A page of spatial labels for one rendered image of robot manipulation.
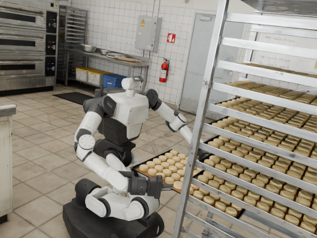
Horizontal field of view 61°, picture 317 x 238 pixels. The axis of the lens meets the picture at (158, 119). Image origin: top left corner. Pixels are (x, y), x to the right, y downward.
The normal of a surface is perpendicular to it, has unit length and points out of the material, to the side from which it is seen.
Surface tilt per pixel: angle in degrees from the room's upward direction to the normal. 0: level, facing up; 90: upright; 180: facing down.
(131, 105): 46
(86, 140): 38
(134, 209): 90
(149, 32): 90
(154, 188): 90
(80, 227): 0
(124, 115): 86
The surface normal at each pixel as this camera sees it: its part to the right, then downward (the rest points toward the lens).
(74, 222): 0.15, -0.94
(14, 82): 0.84, 0.28
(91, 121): 0.35, -0.54
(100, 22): -0.49, 0.18
